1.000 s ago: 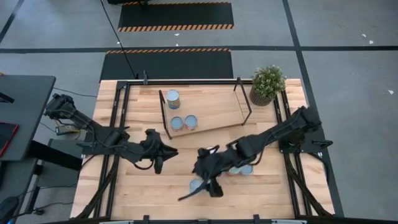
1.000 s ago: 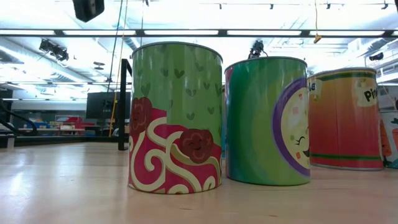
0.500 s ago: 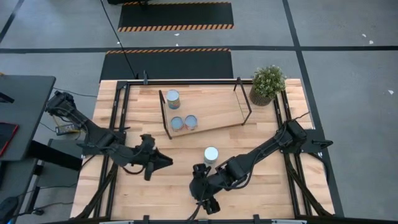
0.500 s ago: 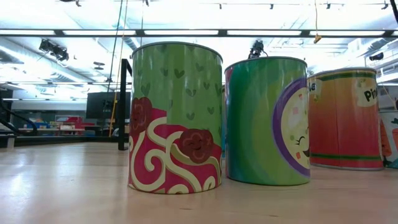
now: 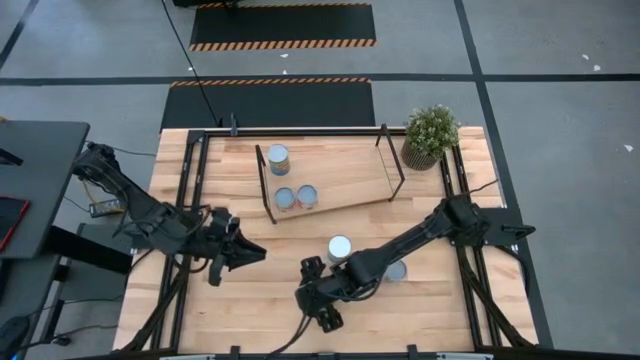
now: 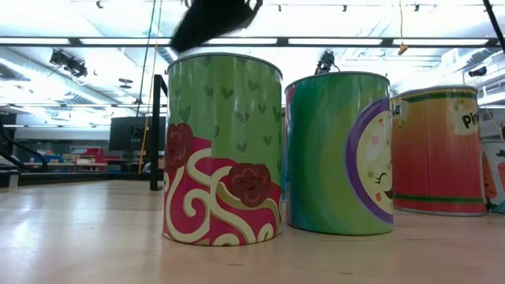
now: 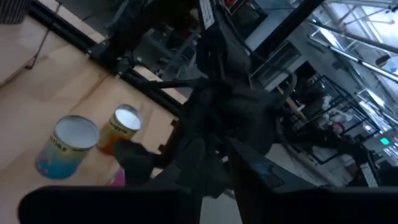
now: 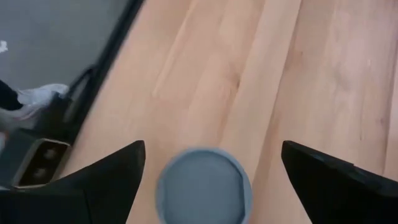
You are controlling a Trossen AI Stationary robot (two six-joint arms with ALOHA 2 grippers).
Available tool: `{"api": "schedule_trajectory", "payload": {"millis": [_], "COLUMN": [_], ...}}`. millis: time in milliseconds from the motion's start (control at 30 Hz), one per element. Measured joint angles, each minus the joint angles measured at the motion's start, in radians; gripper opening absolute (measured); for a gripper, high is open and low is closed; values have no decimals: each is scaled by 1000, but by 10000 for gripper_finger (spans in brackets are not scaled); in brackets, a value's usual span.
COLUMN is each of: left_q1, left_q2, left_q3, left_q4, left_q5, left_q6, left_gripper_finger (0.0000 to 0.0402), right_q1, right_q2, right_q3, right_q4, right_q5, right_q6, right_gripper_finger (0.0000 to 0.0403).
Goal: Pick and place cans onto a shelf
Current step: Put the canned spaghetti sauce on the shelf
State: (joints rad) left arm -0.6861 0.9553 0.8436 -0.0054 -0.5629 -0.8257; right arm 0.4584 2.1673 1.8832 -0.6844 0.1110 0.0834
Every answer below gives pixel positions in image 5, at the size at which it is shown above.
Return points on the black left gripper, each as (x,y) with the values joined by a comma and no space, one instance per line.
(222,235)

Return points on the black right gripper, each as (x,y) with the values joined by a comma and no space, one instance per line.
(322,296)

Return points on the blue can yellow label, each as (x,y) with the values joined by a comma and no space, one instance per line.
(339,247)

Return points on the red white diced tomato can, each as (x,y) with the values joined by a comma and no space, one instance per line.
(285,198)

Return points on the white carrot carton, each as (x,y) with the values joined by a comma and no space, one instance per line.
(398,272)

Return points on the yellow-green and blue can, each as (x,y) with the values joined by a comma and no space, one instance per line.
(278,152)

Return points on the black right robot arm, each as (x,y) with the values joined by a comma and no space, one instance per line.
(400,240)

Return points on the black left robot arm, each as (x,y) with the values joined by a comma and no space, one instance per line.
(140,205)

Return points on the black mat hazard striped edge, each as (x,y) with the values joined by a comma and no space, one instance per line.
(282,22)
(270,107)

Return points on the black power supply box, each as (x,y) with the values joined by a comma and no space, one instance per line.
(106,208)

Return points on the potted green plant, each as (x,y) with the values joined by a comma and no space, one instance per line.
(430,132)

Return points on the grey desk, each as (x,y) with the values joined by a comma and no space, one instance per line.
(45,175)

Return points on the red tablet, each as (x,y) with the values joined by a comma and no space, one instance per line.
(10,220)

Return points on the black aluminium table frame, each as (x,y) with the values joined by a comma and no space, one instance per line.
(199,165)

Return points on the wooden shelf black metal frame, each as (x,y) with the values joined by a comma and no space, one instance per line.
(340,175)

